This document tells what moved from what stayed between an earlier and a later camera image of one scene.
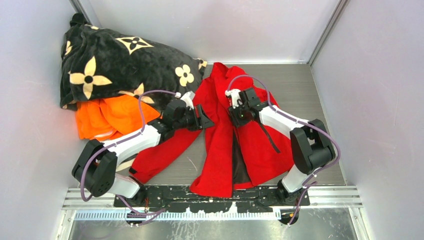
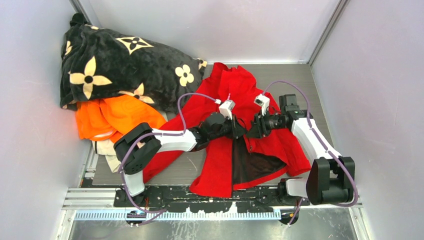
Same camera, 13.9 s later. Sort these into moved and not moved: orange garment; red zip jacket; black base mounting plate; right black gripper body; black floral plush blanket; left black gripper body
Moved: right black gripper body; left black gripper body
Not moved: black floral plush blanket; orange garment; red zip jacket; black base mounting plate
